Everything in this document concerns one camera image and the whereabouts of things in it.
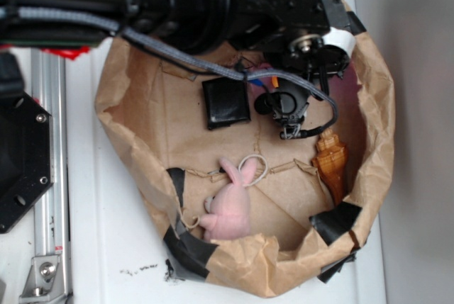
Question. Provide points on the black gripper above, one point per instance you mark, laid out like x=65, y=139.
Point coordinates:
x=310, y=38

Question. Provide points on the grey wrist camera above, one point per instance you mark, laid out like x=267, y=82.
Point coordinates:
x=288, y=103

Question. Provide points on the brown conch seashell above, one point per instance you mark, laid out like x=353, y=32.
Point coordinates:
x=330, y=160

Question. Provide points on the black square block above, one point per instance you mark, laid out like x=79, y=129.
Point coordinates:
x=226, y=102

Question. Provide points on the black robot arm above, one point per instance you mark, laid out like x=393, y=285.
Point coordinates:
x=193, y=26

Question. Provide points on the brown paper bag bin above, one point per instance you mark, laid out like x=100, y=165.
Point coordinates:
x=154, y=116

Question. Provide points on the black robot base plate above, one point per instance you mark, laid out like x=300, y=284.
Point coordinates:
x=25, y=146

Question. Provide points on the pink plush bunny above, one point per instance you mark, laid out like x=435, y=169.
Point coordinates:
x=227, y=214

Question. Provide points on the metal corner bracket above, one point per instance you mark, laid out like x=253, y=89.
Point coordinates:
x=48, y=281

